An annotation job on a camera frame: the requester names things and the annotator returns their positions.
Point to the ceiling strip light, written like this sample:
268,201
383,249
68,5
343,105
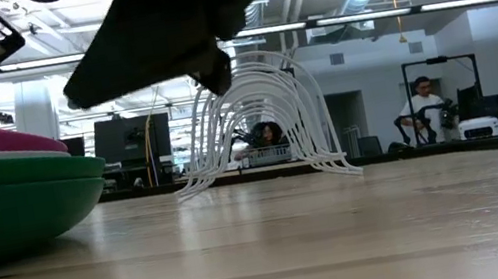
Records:
362,16
271,29
466,1
43,62

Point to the white printer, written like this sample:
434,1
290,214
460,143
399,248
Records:
479,128

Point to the deep green bowl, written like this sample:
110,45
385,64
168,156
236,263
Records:
4,221

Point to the corrugated silver air duct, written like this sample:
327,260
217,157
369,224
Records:
256,14

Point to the person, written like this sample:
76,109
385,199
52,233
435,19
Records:
423,105
268,133

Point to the black monitor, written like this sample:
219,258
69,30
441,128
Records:
481,105
127,139

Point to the background black robot arm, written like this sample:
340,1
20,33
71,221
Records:
447,114

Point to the black metal stand frame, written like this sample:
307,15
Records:
437,60

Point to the shallow green plate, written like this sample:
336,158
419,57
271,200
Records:
31,171

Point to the black chair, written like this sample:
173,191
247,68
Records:
370,145

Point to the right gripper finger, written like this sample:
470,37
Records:
146,40
217,71

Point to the wall air vent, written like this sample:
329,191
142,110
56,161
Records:
415,48
337,59

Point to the grey plastic basket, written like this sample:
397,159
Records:
269,155

